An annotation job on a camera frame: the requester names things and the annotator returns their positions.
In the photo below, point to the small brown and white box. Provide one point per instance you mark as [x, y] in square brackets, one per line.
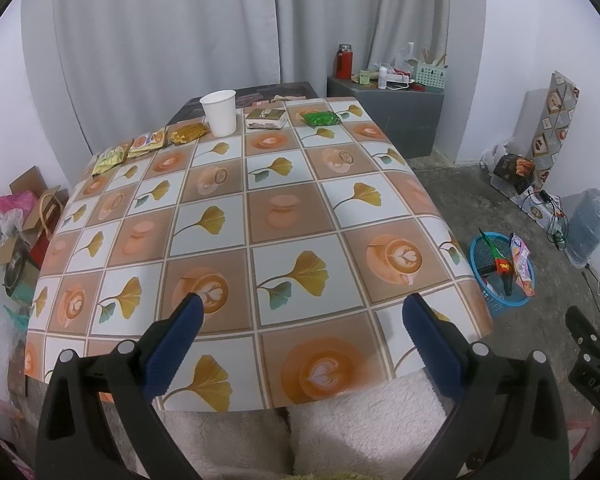
[266, 119]

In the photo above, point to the small green box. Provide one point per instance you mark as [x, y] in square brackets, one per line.
[364, 77]

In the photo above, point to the brown paper carrier bag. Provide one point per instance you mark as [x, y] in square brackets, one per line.
[50, 210]

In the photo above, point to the green pen holder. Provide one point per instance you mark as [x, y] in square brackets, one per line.
[431, 77]

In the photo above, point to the pink and purple snack packet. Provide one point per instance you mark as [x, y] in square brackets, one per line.
[522, 265]

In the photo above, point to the pink plastic bag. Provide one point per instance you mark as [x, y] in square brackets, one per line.
[12, 201]

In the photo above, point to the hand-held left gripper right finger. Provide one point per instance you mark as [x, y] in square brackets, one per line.
[432, 347]

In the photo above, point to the blue plastic basket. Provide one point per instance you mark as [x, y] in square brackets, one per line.
[480, 270]

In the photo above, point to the white paper cup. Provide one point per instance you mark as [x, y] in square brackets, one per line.
[220, 112]

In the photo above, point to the grey cabinet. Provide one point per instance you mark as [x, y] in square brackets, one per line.
[390, 120]

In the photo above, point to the green fluffy cloth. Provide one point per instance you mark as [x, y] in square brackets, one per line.
[350, 476]

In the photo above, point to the golden brown packet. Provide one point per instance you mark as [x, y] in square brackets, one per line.
[188, 133]

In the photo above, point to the grey curtain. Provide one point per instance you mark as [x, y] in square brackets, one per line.
[205, 35]

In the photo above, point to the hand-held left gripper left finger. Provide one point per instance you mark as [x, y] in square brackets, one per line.
[175, 347]

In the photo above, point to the green snack bag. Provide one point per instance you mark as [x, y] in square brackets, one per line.
[490, 246]

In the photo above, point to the orange seasoning packet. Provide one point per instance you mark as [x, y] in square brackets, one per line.
[147, 143]

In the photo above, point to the blue water jug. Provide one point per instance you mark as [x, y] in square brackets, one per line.
[590, 230]

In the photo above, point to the black snack bag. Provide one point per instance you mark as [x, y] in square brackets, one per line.
[514, 172]

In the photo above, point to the tall patterned board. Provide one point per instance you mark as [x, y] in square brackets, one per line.
[555, 120]

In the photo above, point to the white printed bag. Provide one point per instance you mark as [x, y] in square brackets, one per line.
[535, 209]

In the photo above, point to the red thermos bottle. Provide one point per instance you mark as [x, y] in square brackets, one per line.
[345, 62]

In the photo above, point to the small white bottle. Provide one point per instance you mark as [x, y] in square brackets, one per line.
[383, 77]

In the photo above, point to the black pot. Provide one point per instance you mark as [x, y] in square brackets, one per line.
[15, 272]

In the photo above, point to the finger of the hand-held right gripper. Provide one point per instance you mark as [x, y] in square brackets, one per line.
[592, 365]

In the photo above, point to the white plastic bag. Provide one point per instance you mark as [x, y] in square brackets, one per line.
[495, 154]
[407, 55]

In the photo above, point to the cardboard box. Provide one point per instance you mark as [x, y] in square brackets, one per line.
[25, 180]

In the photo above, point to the yellow seasoning packet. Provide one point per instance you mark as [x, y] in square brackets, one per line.
[110, 159]

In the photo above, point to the white plastic container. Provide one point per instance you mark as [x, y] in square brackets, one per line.
[502, 187]

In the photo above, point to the small green packet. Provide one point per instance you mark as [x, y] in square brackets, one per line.
[321, 118]

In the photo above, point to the small red item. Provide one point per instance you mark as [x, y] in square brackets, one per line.
[418, 87]

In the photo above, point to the red snack bag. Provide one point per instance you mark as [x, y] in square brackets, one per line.
[503, 266]

